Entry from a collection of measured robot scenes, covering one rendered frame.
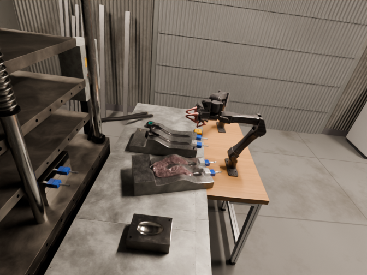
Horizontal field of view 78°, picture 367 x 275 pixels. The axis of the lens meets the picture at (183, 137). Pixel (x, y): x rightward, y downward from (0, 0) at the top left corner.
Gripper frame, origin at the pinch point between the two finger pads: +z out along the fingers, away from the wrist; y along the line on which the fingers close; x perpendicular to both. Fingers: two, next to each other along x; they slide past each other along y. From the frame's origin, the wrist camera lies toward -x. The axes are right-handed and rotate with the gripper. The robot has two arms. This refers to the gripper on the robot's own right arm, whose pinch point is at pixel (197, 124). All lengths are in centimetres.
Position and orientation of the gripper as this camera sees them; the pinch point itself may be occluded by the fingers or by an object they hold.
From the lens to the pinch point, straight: 174.4
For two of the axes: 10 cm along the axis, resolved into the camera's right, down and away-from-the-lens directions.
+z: -6.0, 6.7, 4.4
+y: -0.4, 5.2, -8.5
